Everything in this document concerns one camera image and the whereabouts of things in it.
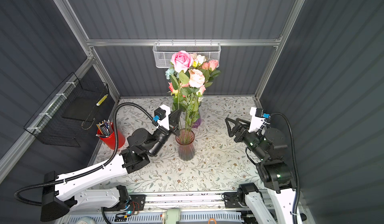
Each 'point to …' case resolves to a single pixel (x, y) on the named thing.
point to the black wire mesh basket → (69, 111)
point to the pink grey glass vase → (186, 152)
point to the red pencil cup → (109, 141)
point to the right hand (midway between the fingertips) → (232, 121)
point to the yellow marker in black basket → (102, 100)
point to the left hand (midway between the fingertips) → (180, 109)
